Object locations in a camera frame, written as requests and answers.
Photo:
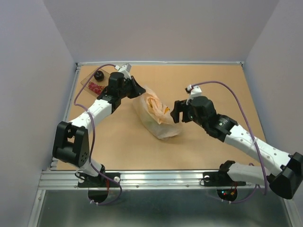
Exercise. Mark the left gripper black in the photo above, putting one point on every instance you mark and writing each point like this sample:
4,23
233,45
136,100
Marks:
137,90

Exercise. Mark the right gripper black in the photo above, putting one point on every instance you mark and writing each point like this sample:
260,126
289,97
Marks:
180,106

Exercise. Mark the translucent plastic bag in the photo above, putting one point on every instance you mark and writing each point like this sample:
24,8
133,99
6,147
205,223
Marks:
155,115

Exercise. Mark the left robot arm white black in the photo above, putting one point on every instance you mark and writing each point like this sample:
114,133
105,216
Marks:
71,142

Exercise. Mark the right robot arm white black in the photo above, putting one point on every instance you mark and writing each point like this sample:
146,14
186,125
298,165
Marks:
281,171

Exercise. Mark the red grape bunch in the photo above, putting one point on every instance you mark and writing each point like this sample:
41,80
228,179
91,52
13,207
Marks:
95,88

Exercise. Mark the dark purple plum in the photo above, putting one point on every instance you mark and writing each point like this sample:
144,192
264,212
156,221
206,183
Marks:
99,76

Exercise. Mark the clear plastic container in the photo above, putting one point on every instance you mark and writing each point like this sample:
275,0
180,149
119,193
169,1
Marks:
102,83

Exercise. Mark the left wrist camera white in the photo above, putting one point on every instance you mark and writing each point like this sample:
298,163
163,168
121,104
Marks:
125,69

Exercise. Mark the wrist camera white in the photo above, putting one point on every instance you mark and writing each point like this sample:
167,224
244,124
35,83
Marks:
193,91
125,69

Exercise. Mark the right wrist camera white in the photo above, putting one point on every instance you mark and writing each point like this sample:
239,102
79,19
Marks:
193,91

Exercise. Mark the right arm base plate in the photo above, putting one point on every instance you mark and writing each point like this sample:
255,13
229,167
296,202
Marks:
226,187

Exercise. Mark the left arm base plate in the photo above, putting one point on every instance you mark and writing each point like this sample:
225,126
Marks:
87,181

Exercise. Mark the aluminium front rail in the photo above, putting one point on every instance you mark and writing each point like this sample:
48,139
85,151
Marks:
129,180

